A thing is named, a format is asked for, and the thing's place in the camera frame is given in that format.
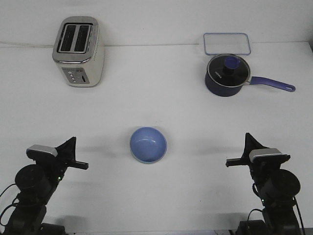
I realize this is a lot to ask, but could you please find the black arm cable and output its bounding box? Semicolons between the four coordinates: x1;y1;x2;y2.
0;183;20;227
246;197;306;235

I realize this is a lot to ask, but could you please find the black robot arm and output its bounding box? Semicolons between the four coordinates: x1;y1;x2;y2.
3;137;89;235
225;133;305;235

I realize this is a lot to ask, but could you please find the glass pot lid blue knob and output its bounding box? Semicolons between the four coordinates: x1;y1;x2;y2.
207;54;250;88

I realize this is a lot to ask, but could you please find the silver two-slot toaster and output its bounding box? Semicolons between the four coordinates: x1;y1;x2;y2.
52;16;105;88

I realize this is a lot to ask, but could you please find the dark blue saucepan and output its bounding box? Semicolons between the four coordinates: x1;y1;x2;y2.
205;73;296;97

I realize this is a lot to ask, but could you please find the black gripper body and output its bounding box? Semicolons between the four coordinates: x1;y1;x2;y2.
35;158;89;182
225;154;291;183

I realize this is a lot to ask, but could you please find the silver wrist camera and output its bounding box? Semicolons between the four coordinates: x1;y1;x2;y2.
26;144;58;161
248;148;283;163

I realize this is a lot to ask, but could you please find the blue bowl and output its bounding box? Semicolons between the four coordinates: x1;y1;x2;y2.
130;127;167;155

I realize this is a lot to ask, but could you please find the green bowl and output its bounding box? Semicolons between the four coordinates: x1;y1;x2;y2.
132;153;164;164

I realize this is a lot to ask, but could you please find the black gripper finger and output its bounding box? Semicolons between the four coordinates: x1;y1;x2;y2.
247;133;268;157
241;133;248;159
55;137;72;162
72;137;76;162

